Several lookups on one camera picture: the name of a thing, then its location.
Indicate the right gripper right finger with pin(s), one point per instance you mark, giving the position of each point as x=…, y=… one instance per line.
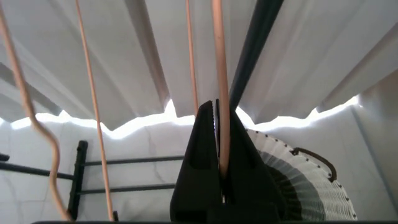
x=248, y=186

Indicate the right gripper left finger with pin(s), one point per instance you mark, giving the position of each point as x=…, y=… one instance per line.
x=196, y=186

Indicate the white laundry basket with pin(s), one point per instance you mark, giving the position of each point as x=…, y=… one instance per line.
x=311, y=186

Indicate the black clothes rack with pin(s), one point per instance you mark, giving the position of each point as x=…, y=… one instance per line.
x=255, y=46

